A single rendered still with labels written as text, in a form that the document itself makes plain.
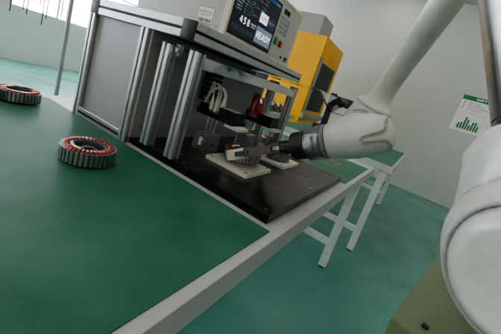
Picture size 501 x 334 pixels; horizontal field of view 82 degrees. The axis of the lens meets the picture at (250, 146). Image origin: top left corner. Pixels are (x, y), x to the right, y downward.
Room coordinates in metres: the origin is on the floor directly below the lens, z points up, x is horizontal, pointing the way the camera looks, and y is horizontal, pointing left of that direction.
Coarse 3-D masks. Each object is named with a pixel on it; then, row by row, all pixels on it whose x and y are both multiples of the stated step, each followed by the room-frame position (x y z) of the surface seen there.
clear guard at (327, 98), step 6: (264, 72) 1.06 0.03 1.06; (276, 78) 1.15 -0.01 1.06; (282, 78) 1.03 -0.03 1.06; (294, 84) 1.13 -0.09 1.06; (300, 84) 0.99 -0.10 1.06; (312, 90) 1.15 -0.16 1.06; (318, 90) 0.96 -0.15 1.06; (324, 96) 0.97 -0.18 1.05; (330, 96) 1.05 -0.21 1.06; (324, 102) 0.95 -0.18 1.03; (330, 102) 1.00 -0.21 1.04; (330, 108) 0.96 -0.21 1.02; (336, 108) 1.04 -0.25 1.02; (342, 108) 1.14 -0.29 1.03; (342, 114) 1.08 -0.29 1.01
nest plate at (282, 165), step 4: (264, 156) 1.03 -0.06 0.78; (264, 160) 1.00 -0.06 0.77; (268, 160) 0.99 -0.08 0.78; (272, 160) 1.00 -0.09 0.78; (276, 160) 1.02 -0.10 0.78; (292, 160) 1.10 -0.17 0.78; (272, 164) 0.98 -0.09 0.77; (276, 164) 0.98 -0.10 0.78; (280, 164) 0.98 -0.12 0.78; (284, 164) 1.00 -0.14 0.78; (288, 164) 1.02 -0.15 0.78; (292, 164) 1.04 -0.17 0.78; (296, 164) 1.07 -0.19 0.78; (280, 168) 0.97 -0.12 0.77; (284, 168) 0.98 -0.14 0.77
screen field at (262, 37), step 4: (256, 28) 0.97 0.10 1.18; (260, 28) 0.99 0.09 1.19; (256, 32) 0.98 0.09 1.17; (260, 32) 0.99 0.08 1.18; (264, 32) 1.01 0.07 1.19; (256, 36) 0.98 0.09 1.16; (260, 36) 1.00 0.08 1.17; (264, 36) 1.02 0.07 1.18; (268, 36) 1.04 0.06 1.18; (256, 40) 0.99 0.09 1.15; (260, 40) 1.01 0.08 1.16; (264, 40) 1.03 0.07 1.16; (268, 40) 1.05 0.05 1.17; (260, 44) 1.01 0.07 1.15; (264, 44) 1.03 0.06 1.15; (268, 44) 1.06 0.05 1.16
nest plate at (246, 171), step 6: (210, 156) 0.81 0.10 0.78; (216, 156) 0.83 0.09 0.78; (222, 156) 0.85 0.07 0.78; (216, 162) 0.80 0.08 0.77; (222, 162) 0.79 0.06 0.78; (228, 162) 0.81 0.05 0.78; (234, 162) 0.83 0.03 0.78; (228, 168) 0.78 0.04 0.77; (234, 168) 0.77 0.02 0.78; (240, 168) 0.79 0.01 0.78; (246, 168) 0.80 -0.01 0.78; (252, 168) 0.82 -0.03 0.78; (258, 168) 0.84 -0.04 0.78; (264, 168) 0.86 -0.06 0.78; (240, 174) 0.76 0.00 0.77; (246, 174) 0.75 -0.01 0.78; (252, 174) 0.78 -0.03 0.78; (258, 174) 0.81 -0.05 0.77
